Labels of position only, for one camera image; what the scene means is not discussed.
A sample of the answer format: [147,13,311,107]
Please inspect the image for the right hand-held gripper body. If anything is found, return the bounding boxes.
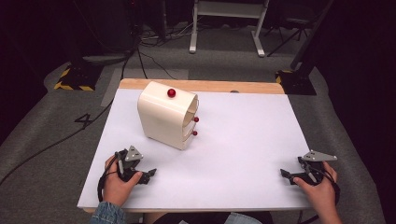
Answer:
[297,149,338,187]

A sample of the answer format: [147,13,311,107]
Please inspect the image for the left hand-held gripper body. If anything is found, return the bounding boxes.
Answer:
[114,145,151,184]

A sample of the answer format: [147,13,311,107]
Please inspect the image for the person's right hand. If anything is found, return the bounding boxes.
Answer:
[292,161,339,218]

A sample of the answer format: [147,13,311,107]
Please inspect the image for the person's left hand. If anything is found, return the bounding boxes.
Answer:
[102,155,144,208]

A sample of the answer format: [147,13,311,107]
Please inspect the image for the cream mini drawer cabinet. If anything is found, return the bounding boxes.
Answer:
[136,80,201,151]

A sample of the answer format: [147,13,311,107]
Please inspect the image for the cream drawer with red knob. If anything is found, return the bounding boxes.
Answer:
[181,130,199,147]
[181,115,200,131]

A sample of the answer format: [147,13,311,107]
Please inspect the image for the white table mat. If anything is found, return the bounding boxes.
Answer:
[77,88,313,210]

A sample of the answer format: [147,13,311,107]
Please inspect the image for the person's lap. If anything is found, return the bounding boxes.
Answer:
[142,211,273,224]

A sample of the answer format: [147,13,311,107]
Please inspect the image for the black stand with striped base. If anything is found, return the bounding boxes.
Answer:
[275,0,335,96]
[53,0,105,92]

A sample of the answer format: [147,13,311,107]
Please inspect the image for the wooden table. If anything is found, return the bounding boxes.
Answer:
[118,77,286,95]

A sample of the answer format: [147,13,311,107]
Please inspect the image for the black tripod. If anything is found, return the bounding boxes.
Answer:
[264,12,314,58]

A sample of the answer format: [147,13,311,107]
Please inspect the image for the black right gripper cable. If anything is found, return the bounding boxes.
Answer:
[306,161,342,206]

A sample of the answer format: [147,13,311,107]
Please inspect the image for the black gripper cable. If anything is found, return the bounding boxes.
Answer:
[306,161,342,206]
[96,152,123,203]

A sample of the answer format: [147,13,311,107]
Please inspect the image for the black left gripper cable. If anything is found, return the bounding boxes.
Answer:
[96,152,123,203]

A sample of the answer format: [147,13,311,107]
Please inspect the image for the black floor cable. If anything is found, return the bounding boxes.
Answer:
[0,46,148,187]

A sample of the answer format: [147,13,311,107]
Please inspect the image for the white metal desk frame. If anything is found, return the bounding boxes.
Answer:
[189,0,271,58]

